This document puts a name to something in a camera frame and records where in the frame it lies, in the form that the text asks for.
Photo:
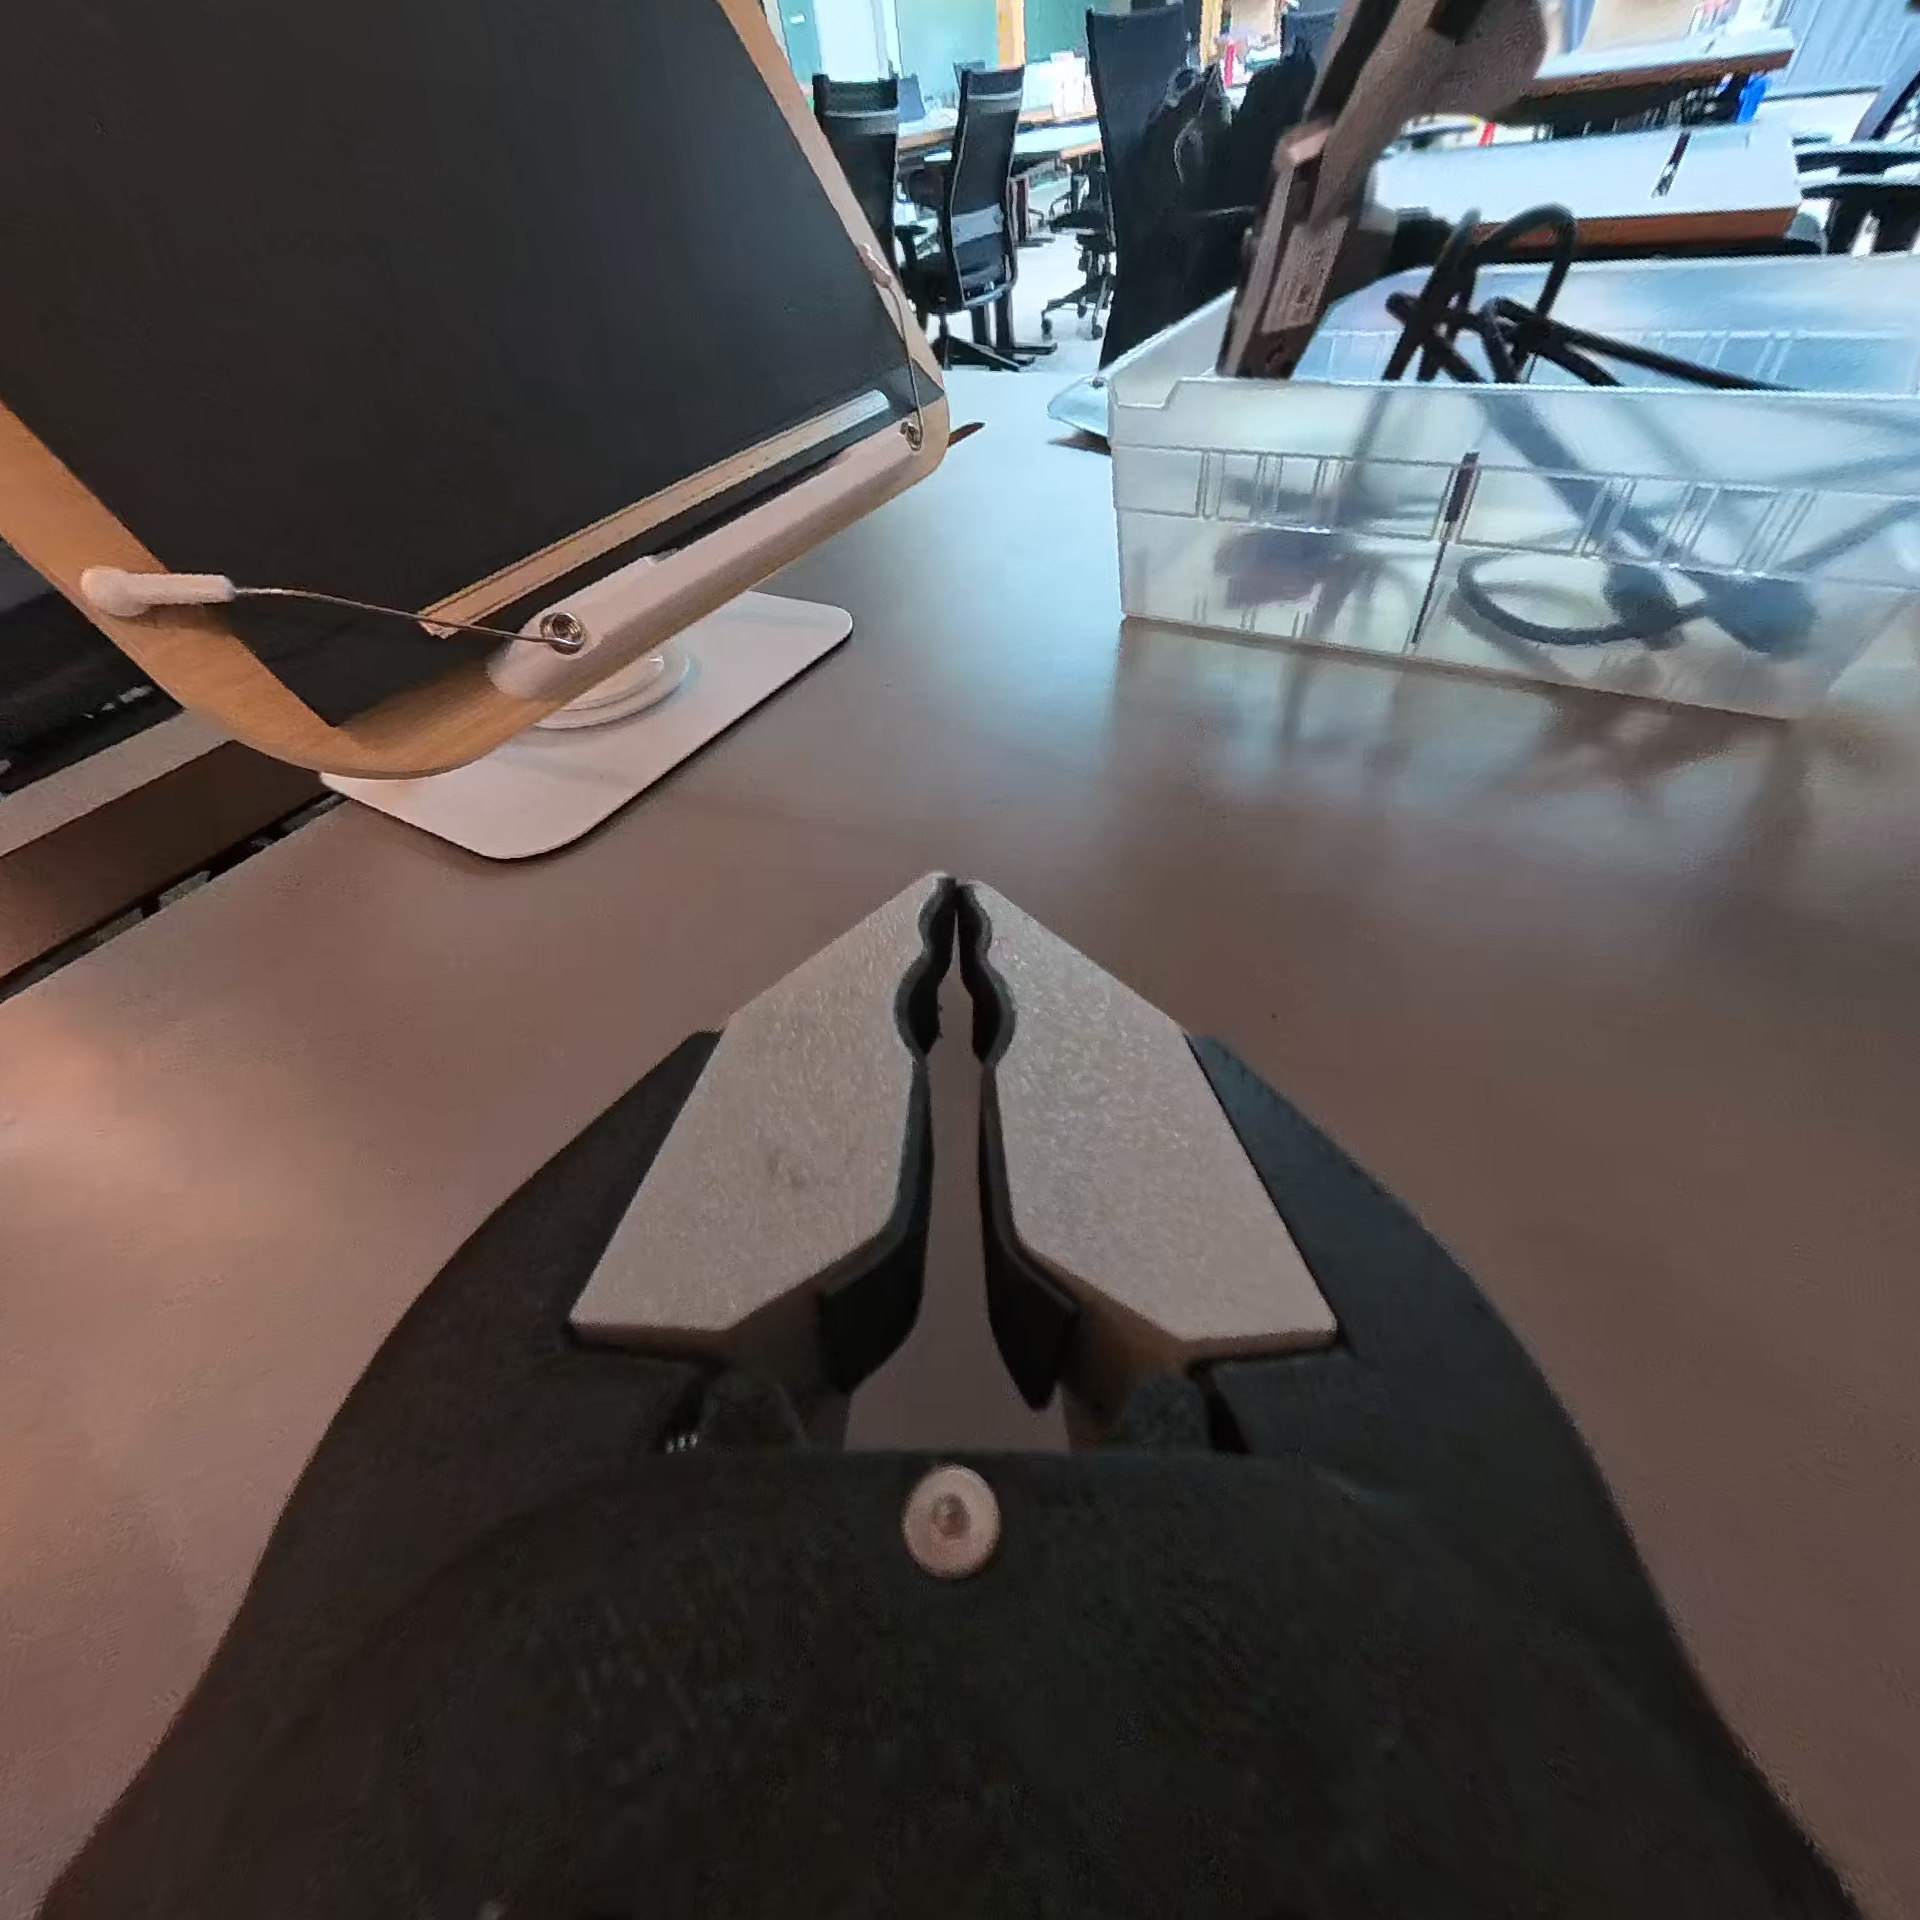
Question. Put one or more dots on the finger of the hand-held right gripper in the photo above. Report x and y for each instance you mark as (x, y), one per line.
(1298, 255)
(1424, 77)

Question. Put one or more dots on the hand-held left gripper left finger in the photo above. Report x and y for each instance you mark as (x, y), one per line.
(764, 1171)

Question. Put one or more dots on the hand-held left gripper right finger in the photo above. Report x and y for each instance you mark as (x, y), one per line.
(1155, 1171)

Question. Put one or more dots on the clear plastic bin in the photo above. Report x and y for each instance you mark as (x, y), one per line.
(1499, 495)

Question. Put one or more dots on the black office chair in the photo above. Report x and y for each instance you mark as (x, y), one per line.
(983, 195)
(1184, 165)
(1867, 165)
(861, 165)

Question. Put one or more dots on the white desk with wood edge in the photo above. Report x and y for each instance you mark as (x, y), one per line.
(1588, 189)

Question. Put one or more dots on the white monitor stand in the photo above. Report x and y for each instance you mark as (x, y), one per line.
(704, 645)

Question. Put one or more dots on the wood framed monitor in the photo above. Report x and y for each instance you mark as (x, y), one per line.
(450, 301)

